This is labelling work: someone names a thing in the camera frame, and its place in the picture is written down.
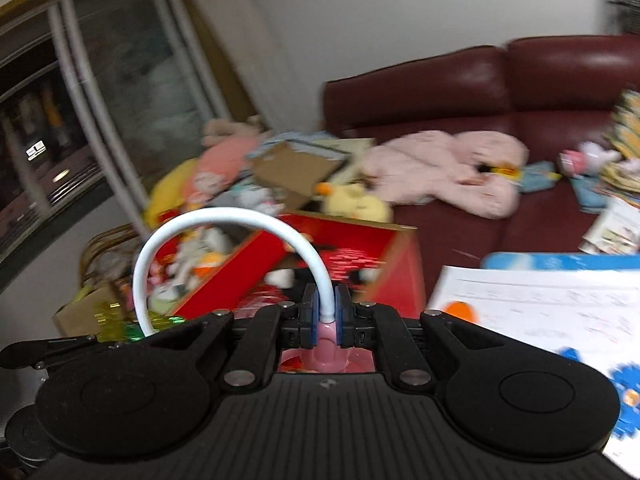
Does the wicker basket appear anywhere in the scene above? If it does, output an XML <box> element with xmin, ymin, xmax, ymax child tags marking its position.
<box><xmin>77</xmin><ymin>225</ymin><xmax>146</xmax><ymax>291</ymax></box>

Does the beige plush toy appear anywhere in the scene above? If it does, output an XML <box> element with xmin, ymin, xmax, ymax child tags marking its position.
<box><xmin>202</xmin><ymin>117</ymin><xmax>266</xmax><ymax>147</ymax></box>

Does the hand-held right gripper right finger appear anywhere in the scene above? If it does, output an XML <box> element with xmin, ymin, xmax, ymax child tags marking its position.
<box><xmin>334</xmin><ymin>282</ymin><xmax>503</xmax><ymax>391</ymax></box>

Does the white cable with pink plug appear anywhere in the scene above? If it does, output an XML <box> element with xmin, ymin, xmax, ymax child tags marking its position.
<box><xmin>132</xmin><ymin>208</ymin><xmax>353</xmax><ymax>375</ymax></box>

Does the white plush toy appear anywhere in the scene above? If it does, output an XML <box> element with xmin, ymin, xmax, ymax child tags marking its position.
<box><xmin>170</xmin><ymin>227</ymin><xmax>236</xmax><ymax>286</ymax></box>

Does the red gift box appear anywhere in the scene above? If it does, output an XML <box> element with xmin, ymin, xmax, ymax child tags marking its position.
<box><xmin>170</xmin><ymin>211</ymin><xmax>426</xmax><ymax>373</ymax></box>

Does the small open cardboard box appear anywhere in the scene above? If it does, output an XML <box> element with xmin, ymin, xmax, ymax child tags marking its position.
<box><xmin>52</xmin><ymin>285</ymin><xmax>126</xmax><ymax>338</ymax></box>

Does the white notebook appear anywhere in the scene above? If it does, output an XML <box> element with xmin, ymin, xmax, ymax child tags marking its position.
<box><xmin>580</xmin><ymin>195</ymin><xmax>640</xmax><ymax>256</ymax></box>

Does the small light blue box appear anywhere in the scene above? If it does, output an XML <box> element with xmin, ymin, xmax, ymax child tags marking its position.
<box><xmin>520</xmin><ymin>160</ymin><xmax>561</xmax><ymax>193</ymax></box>

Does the dark red leather sofa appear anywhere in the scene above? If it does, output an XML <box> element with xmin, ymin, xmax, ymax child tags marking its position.
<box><xmin>320</xmin><ymin>35</ymin><xmax>640</xmax><ymax>311</ymax></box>

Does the pink and white toy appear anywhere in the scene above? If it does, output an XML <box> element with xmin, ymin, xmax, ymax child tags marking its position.
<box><xmin>557</xmin><ymin>141</ymin><xmax>621</xmax><ymax>177</ymax></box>

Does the pink padded jacket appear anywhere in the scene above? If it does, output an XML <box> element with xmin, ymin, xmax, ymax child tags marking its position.
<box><xmin>360</xmin><ymin>130</ymin><xmax>530</xmax><ymax>219</ymax></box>

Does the yellow duck plush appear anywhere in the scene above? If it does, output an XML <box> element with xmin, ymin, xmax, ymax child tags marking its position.
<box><xmin>314</xmin><ymin>181</ymin><xmax>395</xmax><ymax>222</ymax></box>

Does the blue plastic board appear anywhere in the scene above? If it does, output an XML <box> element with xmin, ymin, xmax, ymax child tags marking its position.
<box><xmin>482</xmin><ymin>251</ymin><xmax>640</xmax><ymax>272</ymax></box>

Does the white instruction sheet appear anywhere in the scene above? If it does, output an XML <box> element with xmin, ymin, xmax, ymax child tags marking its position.
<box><xmin>425</xmin><ymin>265</ymin><xmax>640</xmax><ymax>476</ymax></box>

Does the orange plastic disc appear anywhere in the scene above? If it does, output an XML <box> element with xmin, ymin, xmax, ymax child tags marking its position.
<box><xmin>442</xmin><ymin>301</ymin><xmax>478</xmax><ymax>323</ymax></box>

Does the glass sliding door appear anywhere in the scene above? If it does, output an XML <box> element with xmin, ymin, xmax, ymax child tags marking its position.
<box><xmin>0</xmin><ymin>0</ymin><xmax>241</xmax><ymax>286</ymax></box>

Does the yellow plush toy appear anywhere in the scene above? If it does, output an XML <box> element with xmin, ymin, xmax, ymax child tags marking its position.
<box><xmin>145</xmin><ymin>157</ymin><xmax>201</xmax><ymax>226</ymax></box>

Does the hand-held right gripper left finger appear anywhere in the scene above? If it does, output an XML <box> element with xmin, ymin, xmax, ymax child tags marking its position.
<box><xmin>150</xmin><ymin>282</ymin><xmax>321</xmax><ymax>393</ymax></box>

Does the yellow green booklet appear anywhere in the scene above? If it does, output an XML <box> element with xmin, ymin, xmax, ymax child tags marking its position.
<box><xmin>600</xmin><ymin>160</ymin><xmax>640</xmax><ymax>196</ymax></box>

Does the blue booklet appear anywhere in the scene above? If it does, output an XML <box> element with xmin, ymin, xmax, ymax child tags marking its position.
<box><xmin>570</xmin><ymin>175</ymin><xmax>613</xmax><ymax>213</ymax></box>

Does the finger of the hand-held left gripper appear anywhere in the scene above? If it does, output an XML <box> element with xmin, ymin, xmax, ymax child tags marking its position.
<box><xmin>0</xmin><ymin>334</ymin><xmax>98</xmax><ymax>371</ymax></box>

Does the blue plastic gear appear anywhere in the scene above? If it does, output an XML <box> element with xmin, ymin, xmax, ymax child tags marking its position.
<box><xmin>607</xmin><ymin>362</ymin><xmax>640</xmax><ymax>441</ymax></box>

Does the pink plush doll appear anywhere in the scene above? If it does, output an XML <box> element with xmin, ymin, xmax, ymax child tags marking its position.
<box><xmin>182</xmin><ymin>135</ymin><xmax>261</xmax><ymax>206</ymax></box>

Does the brown cardboard box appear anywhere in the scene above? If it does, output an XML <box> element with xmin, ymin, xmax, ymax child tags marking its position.
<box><xmin>250</xmin><ymin>141</ymin><xmax>348</xmax><ymax>206</ymax></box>

